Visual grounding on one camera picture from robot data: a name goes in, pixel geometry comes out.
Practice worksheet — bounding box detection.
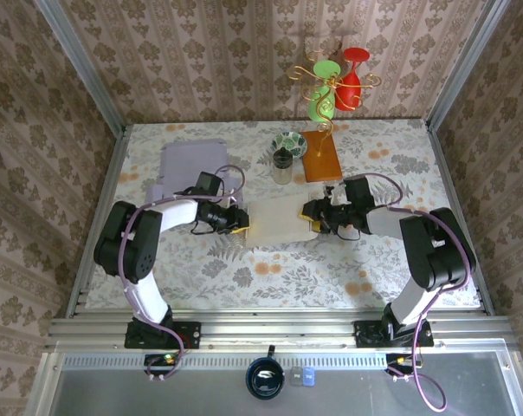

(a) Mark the dark blue mug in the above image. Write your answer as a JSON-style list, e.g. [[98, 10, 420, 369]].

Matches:
[[244, 345, 286, 400]]

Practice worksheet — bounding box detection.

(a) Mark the lilac paper box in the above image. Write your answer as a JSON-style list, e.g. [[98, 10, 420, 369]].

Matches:
[[145, 138, 246, 210]]

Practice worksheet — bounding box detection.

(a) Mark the grey metal shelf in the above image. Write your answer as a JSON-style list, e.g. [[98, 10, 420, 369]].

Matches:
[[25, 351, 522, 416]]

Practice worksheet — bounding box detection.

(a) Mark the green plastic goblet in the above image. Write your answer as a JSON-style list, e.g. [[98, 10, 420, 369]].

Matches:
[[307, 59, 342, 122]]

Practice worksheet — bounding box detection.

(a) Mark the orange wooden board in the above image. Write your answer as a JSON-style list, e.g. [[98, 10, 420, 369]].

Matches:
[[299, 129, 344, 184]]

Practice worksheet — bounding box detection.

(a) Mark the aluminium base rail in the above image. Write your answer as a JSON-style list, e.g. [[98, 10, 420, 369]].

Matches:
[[44, 315, 519, 353]]

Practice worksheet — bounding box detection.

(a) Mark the small circuit board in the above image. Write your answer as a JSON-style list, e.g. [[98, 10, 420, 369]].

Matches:
[[384, 353, 423, 377], [143, 353, 185, 377]]

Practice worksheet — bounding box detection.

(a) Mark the green leaf pattern bowl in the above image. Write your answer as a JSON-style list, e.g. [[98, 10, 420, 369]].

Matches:
[[272, 132, 307, 157]]

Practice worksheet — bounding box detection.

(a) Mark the aluminium table side rail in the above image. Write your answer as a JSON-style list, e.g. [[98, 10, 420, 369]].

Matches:
[[65, 125, 131, 320], [425, 120, 494, 314]]

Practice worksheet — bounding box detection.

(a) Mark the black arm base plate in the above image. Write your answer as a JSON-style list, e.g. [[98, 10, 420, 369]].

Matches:
[[123, 321, 202, 350], [354, 319, 435, 348]]

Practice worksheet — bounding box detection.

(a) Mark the gold wire glass stand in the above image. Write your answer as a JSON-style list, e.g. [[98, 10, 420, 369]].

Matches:
[[286, 49, 383, 158]]

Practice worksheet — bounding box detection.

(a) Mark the glass jar with black lid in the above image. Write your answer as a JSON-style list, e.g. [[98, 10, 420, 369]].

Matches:
[[271, 146, 294, 186]]

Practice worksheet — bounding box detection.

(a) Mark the red plastic goblet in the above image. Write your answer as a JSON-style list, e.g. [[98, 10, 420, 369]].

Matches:
[[333, 46, 371, 112]]

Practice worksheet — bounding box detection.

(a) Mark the white paper box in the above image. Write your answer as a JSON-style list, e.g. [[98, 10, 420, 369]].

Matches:
[[245, 192, 320, 249]]

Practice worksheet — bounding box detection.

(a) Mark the aluminium frame post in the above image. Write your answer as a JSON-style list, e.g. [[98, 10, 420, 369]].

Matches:
[[425, 0, 512, 131], [32, 0, 128, 136]]

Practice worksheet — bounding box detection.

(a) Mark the slotted grey cable duct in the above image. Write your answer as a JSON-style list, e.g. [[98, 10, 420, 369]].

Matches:
[[60, 351, 391, 370]]

